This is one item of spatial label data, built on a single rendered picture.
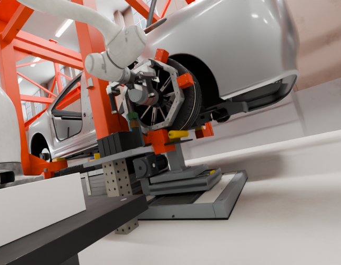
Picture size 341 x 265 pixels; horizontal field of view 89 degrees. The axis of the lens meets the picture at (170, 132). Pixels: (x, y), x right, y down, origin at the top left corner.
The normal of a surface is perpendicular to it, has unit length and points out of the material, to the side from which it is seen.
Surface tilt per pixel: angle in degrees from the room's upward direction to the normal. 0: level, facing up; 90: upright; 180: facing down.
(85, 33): 90
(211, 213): 90
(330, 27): 90
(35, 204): 90
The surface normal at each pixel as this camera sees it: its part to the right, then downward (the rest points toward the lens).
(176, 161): -0.51, 0.02
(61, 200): 0.81, -0.26
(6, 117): 0.96, -0.29
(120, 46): -0.07, 0.64
